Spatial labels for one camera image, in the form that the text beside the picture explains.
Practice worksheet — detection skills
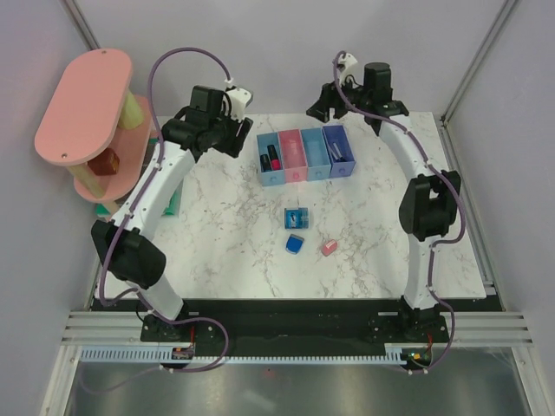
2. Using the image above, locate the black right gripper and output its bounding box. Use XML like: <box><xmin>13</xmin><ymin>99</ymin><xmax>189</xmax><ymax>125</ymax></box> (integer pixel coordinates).
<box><xmin>306</xmin><ymin>74</ymin><xmax>369</xmax><ymax>125</ymax></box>

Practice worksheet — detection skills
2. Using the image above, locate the white blue marker pen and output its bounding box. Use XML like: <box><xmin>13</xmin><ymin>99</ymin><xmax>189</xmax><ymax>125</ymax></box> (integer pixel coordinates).
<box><xmin>329</xmin><ymin>142</ymin><xmax>346</xmax><ymax>162</ymax></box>

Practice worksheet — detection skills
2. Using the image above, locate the black blue highlighter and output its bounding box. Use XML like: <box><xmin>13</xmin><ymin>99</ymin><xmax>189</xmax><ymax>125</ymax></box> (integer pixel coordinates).
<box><xmin>260</xmin><ymin>154</ymin><xmax>271</xmax><ymax>172</ymax></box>

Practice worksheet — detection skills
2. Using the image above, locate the black pink highlighter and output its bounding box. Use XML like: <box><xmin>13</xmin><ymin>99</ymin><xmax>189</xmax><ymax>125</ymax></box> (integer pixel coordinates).
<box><xmin>267</xmin><ymin>145</ymin><xmax>281</xmax><ymax>171</ymax></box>

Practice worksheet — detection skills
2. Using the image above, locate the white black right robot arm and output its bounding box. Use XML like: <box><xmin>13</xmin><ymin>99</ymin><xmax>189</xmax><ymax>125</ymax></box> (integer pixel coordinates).
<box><xmin>306</xmin><ymin>52</ymin><xmax>466</xmax><ymax>342</ymax></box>

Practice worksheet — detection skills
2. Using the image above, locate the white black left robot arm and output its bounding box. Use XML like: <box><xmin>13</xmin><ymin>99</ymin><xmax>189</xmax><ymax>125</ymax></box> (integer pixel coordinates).
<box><xmin>91</xmin><ymin>86</ymin><xmax>253</xmax><ymax>341</ymax></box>

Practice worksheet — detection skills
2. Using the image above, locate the purple drawer bin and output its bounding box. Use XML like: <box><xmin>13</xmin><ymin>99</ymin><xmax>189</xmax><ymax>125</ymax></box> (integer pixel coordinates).
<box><xmin>323</xmin><ymin>125</ymin><xmax>356</xmax><ymax>179</ymax></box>

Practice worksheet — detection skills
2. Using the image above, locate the stack of books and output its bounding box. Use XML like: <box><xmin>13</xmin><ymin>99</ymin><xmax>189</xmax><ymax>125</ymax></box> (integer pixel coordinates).
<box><xmin>95</xmin><ymin>138</ymin><xmax>183</xmax><ymax>219</ymax></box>

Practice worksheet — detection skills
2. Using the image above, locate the sky blue drawer bin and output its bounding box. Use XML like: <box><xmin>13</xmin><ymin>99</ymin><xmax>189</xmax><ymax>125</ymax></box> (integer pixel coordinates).
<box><xmin>300</xmin><ymin>128</ymin><xmax>331</xmax><ymax>181</ymax></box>

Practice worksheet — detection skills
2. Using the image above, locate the light blue drawer bin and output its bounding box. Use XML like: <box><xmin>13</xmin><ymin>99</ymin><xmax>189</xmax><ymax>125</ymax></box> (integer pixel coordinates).
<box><xmin>257</xmin><ymin>133</ymin><xmax>285</xmax><ymax>186</ymax></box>

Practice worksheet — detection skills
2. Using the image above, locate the pink drawer bin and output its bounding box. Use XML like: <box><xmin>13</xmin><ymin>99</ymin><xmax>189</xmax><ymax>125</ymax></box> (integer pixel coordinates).
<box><xmin>278</xmin><ymin>129</ymin><xmax>308</xmax><ymax>183</ymax></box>

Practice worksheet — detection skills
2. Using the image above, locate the brown block on shelf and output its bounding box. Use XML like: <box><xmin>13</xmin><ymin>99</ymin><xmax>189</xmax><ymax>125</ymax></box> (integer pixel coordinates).
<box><xmin>88</xmin><ymin>147</ymin><xmax>120</xmax><ymax>177</ymax></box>

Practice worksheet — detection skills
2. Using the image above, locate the pink tiered wooden shelf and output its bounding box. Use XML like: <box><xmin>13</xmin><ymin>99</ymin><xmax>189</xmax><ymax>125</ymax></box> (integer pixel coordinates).
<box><xmin>35</xmin><ymin>49</ymin><xmax>153</xmax><ymax>216</ymax></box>

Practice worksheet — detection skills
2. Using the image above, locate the blue round tape jar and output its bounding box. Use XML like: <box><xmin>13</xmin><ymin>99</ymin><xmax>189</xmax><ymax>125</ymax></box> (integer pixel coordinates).
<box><xmin>284</xmin><ymin>207</ymin><xmax>310</xmax><ymax>230</ymax></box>

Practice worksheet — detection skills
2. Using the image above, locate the blue pencil sharpener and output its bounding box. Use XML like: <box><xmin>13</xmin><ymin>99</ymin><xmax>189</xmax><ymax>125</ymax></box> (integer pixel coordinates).
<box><xmin>285</xmin><ymin>234</ymin><xmax>304</xmax><ymax>255</ymax></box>

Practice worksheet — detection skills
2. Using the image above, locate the pink eraser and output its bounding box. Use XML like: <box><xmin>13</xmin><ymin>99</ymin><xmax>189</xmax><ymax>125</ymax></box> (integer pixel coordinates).
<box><xmin>321</xmin><ymin>239</ymin><xmax>338</xmax><ymax>257</ymax></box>

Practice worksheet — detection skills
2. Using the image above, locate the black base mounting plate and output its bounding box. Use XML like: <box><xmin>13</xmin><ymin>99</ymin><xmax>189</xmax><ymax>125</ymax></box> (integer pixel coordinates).
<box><xmin>90</xmin><ymin>297</ymin><xmax>506</xmax><ymax>359</ymax></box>

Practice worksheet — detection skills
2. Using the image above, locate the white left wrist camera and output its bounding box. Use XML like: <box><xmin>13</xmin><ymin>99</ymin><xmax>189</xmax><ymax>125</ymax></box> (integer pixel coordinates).
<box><xmin>225</xmin><ymin>87</ymin><xmax>253</xmax><ymax>120</ymax></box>

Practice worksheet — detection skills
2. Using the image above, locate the white slotted cable duct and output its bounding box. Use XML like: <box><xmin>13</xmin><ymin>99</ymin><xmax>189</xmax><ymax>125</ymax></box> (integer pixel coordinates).
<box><xmin>80</xmin><ymin>346</ymin><xmax>420</xmax><ymax>365</ymax></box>

